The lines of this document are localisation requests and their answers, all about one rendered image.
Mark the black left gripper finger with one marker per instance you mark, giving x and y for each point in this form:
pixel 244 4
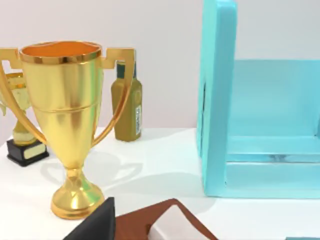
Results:
pixel 100 223

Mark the large gold trophy cup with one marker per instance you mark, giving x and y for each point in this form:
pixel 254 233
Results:
pixel 67 120

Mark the small gold trophy black base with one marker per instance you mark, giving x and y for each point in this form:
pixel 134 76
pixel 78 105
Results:
pixel 22 140

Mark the olive green bottle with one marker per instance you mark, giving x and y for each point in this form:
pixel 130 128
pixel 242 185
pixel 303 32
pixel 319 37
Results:
pixel 130 110

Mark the light blue rack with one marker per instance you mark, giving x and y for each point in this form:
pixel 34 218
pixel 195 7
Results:
pixel 262 112

